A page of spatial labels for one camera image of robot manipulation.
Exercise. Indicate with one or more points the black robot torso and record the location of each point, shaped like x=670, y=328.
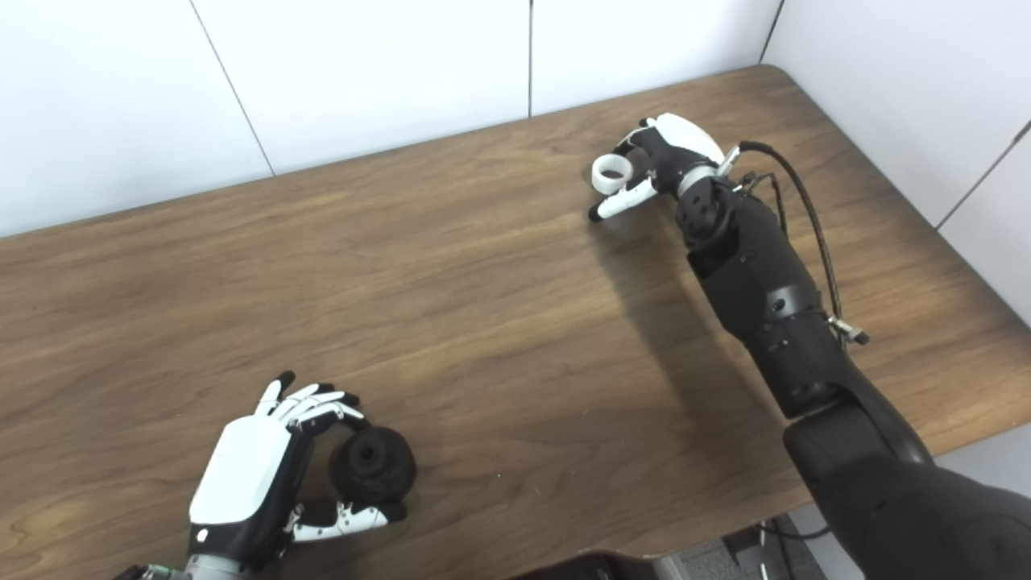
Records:
x=588, y=565

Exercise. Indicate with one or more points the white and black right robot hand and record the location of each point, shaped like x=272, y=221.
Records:
x=685, y=149

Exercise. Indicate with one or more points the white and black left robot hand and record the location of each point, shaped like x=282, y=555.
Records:
x=242, y=475

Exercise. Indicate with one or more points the round black part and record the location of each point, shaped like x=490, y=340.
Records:
x=378, y=475

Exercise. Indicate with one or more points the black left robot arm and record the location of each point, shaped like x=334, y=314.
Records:
x=137, y=573

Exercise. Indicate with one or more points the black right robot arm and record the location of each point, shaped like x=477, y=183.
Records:
x=773, y=306

